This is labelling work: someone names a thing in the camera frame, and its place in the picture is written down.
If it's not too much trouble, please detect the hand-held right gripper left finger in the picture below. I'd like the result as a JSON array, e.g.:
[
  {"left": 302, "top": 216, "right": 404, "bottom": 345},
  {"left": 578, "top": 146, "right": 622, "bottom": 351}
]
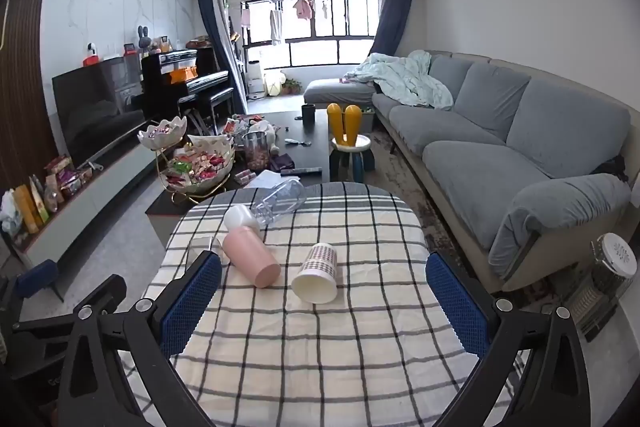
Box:
[{"left": 57, "top": 249, "right": 224, "bottom": 427}]

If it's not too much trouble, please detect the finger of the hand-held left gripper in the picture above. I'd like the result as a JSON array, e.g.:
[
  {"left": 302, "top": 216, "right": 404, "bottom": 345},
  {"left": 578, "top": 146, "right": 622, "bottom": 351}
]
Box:
[{"left": 12, "top": 258, "right": 128, "bottom": 339}]

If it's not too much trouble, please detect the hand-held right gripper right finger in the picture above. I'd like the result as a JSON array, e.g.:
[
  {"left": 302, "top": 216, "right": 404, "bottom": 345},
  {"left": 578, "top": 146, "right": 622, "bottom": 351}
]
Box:
[{"left": 425, "top": 251, "right": 592, "bottom": 427}]

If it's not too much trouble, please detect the white checked paper cup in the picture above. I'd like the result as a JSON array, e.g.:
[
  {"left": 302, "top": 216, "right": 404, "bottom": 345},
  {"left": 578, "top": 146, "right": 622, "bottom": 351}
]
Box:
[{"left": 291, "top": 243, "right": 339, "bottom": 305}]

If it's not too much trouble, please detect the clear glass cup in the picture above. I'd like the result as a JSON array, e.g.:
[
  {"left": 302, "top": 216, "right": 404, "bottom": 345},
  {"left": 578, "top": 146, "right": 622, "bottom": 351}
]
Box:
[{"left": 185, "top": 235, "right": 224, "bottom": 273}]

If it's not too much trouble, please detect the pink cup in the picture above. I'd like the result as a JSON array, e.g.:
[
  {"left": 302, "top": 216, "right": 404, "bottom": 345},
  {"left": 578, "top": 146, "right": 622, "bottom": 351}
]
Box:
[{"left": 222, "top": 227, "right": 282, "bottom": 289}]

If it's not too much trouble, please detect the small white cup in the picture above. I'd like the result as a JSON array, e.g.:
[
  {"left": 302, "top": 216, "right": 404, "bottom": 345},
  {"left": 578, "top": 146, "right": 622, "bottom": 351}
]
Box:
[{"left": 223, "top": 204, "right": 261, "bottom": 238}]

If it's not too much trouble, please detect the row of snack packets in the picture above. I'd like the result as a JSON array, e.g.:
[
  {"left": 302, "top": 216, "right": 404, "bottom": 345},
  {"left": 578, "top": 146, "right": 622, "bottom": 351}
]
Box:
[{"left": 0, "top": 154, "right": 97, "bottom": 236}]

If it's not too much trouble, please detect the grey television cabinet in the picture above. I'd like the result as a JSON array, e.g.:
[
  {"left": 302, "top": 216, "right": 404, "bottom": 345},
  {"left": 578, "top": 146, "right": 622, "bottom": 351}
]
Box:
[{"left": 9, "top": 142, "right": 167, "bottom": 264}]

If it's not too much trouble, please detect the tiered white snack bowl stand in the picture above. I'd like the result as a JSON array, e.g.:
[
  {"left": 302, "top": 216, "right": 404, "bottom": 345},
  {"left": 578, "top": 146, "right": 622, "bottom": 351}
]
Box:
[{"left": 137, "top": 115, "right": 236, "bottom": 208}]

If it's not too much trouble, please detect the checked tablecloth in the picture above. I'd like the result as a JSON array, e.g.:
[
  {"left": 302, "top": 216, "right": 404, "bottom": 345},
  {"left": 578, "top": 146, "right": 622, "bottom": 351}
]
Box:
[{"left": 117, "top": 182, "right": 527, "bottom": 427}]

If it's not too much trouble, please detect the white paper sheet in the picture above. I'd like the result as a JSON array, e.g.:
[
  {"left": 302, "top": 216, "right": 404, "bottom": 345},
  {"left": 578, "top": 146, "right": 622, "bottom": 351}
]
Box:
[{"left": 248, "top": 170, "right": 289, "bottom": 190}]

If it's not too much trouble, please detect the white space heater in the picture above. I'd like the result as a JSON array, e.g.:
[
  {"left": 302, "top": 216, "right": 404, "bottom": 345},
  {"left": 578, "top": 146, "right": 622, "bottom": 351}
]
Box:
[{"left": 564, "top": 232, "right": 639, "bottom": 344}]

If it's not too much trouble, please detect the grey sofa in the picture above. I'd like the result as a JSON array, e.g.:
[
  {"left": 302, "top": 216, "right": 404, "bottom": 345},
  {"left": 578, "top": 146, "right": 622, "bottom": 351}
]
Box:
[{"left": 303, "top": 50, "right": 634, "bottom": 294}]

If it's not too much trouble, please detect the clear jar of nuts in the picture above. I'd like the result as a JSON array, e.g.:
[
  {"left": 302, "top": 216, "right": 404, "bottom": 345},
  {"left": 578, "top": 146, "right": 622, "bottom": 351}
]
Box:
[{"left": 242, "top": 131, "right": 271, "bottom": 172}]

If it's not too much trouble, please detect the black television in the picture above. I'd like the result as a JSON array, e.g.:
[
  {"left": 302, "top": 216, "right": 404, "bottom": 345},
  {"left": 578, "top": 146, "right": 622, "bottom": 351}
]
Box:
[{"left": 52, "top": 55, "right": 151, "bottom": 168}]

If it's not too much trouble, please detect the black coffee table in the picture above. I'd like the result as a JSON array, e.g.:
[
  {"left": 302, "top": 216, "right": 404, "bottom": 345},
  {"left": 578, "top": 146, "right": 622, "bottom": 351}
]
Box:
[{"left": 145, "top": 109, "right": 334, "bottom": 219}]

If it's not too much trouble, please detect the child stool with yellow ears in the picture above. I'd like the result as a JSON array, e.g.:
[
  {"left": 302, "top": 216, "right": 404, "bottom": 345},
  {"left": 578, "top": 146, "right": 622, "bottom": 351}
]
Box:
[{"left": 327, "top": 103, "right": 375, "bottom": 184}]

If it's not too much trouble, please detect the black piano bench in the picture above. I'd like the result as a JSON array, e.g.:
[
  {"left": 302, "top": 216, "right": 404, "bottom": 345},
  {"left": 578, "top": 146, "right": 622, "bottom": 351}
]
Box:
[{"left": 177, "top": 87, "right": 236, "bottom": 134}]

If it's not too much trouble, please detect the dark cloth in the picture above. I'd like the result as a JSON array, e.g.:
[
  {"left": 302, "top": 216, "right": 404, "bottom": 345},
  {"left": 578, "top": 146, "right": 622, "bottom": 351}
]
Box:
[{"left": 594, "top": 155, "right": 629, "bottom": 183}]

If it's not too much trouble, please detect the black upright piano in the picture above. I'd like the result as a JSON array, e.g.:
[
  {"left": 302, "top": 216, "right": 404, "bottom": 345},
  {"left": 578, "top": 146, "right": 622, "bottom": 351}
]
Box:
[{"left": 140, "top": 48, "right": 236, "bottom": 136}]

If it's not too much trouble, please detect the light blue blanket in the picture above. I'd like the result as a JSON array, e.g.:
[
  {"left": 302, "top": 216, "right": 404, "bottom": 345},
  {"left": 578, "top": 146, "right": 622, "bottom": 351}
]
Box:
[{"left": 344, "top": 50, "right": 454, "bottom": 110}]

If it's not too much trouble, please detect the white air purifier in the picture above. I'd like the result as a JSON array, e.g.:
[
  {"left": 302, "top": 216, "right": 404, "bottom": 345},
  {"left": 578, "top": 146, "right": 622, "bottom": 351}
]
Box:
[{"left": 247, "top": 59, "right": 266, "bottom": 98}]

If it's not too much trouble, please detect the blue curtain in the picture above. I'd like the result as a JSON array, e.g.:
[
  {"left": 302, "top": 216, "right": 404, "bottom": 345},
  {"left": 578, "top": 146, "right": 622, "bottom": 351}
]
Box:
[
  {"left": 372, "top": 0, "right": 417, "bottom": 58},
  {"left": 193, "top": 0, "right": 247, "bottom": 108}
]

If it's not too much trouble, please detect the white hanging garment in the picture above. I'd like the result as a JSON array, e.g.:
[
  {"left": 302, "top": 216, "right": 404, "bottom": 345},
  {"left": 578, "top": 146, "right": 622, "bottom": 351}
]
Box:
[{"left": 269, "top": 9, "right": 284, "bottom": 46}]

